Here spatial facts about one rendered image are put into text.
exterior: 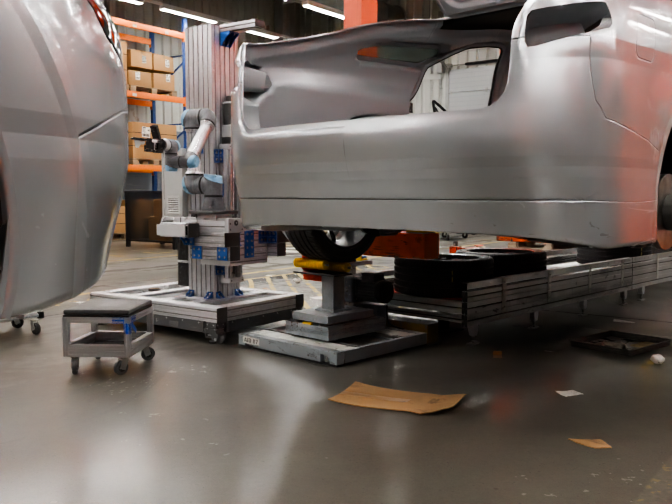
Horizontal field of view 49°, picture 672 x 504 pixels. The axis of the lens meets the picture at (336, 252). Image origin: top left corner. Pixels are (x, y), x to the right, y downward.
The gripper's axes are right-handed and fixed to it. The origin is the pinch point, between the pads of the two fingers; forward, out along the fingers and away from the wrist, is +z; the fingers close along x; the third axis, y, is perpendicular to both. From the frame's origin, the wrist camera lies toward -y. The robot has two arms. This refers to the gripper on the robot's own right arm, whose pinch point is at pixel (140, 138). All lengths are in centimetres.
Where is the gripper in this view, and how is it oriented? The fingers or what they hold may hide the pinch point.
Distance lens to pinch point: 443.0
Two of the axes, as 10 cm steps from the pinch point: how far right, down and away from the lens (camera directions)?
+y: -1.3, 9.8, 1.3
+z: -3.7, 0.7, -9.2
